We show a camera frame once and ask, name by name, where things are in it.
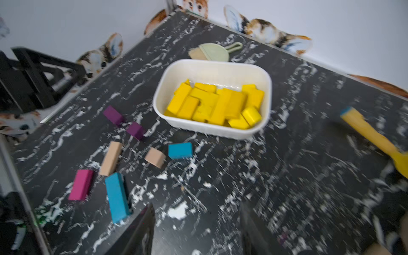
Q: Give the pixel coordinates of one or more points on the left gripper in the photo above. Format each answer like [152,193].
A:
[36,80]

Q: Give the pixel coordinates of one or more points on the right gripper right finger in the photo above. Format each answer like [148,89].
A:
[256,237]

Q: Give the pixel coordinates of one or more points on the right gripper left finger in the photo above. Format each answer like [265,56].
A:
[137,239]

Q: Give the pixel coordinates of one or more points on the white plastic tray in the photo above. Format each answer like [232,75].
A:
[230,100]

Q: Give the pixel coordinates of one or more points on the teal long block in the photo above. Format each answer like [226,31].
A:
[118,203]

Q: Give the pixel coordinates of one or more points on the magenta block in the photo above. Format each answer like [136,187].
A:
[81,185]

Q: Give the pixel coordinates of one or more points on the natural wood block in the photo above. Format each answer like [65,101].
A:
[111,159]

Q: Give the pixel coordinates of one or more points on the small natural wood cube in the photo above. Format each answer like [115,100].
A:
[155,157]

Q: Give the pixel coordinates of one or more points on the purple long block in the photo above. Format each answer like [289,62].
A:
[113,116]

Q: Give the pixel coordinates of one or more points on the small teal block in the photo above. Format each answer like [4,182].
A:
[180,150]

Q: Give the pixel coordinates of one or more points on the purple small block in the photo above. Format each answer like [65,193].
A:
[136,130]

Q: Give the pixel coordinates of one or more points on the pink pot green plant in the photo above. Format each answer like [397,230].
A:
[381,247]

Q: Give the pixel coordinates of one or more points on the yellow toy shovel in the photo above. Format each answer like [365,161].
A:
[356,120]

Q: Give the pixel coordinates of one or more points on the green hand brush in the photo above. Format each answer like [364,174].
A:
[214,52]

